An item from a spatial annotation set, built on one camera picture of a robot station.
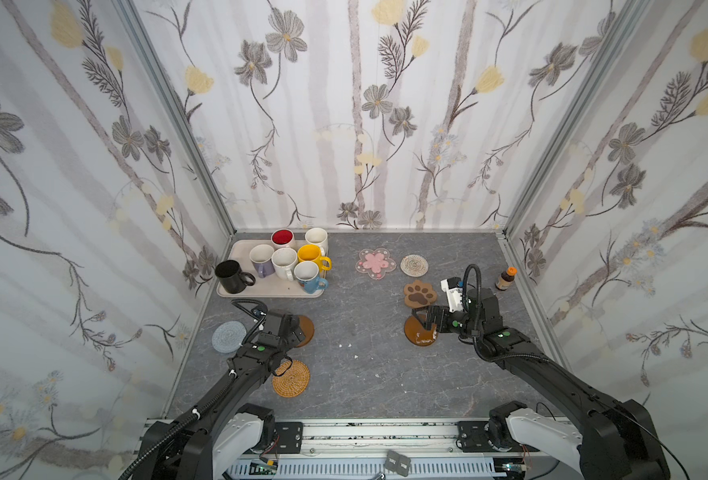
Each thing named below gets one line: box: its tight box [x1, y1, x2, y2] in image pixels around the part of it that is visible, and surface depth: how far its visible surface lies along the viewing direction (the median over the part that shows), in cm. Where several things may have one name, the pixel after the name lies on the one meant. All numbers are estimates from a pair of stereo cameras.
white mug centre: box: [271, 247, 298, 281], surface depth 103 cm
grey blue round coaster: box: [211, 321, 247, 353], surface depth 95 cm
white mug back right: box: [305, 227, 329, 257], surface depth 109 cm
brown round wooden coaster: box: [296, 315, 314, 348], surface depth 97 cm
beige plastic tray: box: [217, 240, 326, 298], surface depth 104 cm
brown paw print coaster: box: [404, 280, 438, 309], surface depth 103 cm
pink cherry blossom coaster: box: [355, 248, 397, 280], surface depth 113 cm
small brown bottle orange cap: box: [495, 266, 518, 291], surface depth 101 cm
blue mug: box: [294, 260, 329, 294], surface depth 99 cm
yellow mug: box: [297, 244, 333, 273], surface depth 106 cm
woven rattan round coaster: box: [272, 360, 311, 398], surface depth 84 cm
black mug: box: [215, 260, 256, 294], surface depth 102 cm
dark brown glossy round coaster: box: [404, 315, 438, 347], surface depth 92 cm
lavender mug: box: [249, 244, 275, 278], surface depth 104 cm
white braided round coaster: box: [400, 254, 429, 277], surface depth 113 cm
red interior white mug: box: [271, 228, 295, 248], surface depth 110 cm
